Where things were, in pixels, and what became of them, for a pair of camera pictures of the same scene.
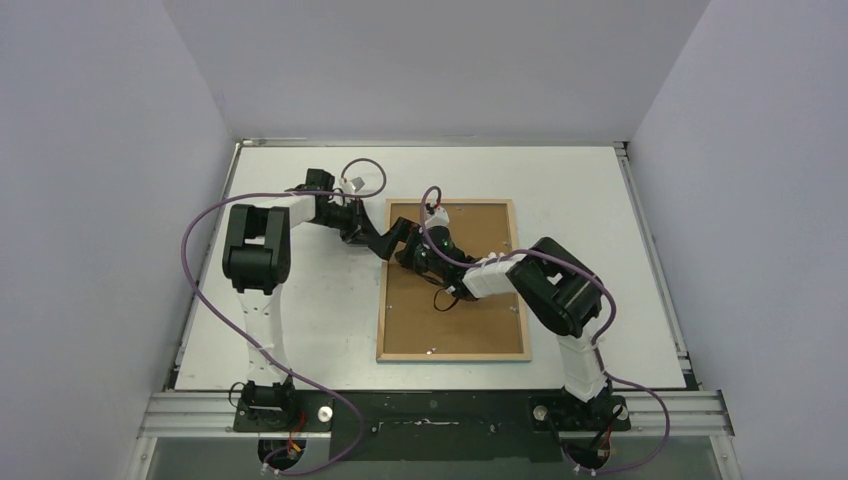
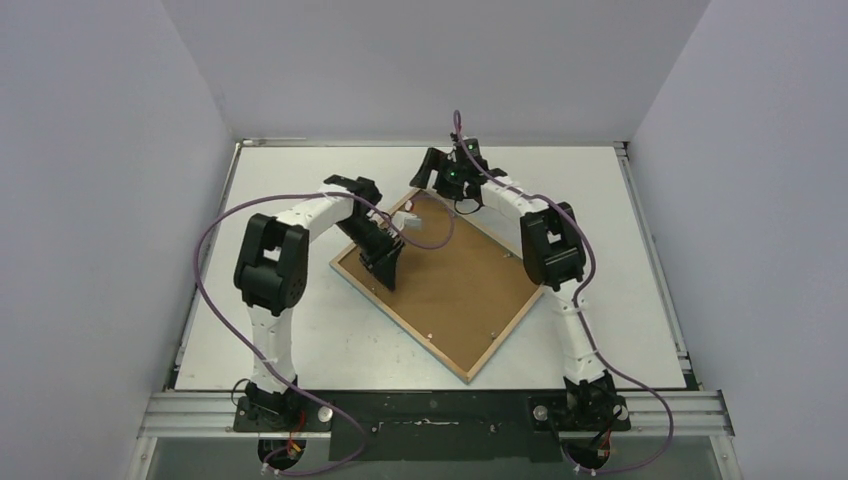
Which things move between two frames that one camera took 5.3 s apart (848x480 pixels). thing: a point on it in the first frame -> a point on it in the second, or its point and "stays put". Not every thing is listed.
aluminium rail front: x=653 y=413 stays put
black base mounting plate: x=434 y=425 stays put
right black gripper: x=419 y=244 -> x=433 y=165
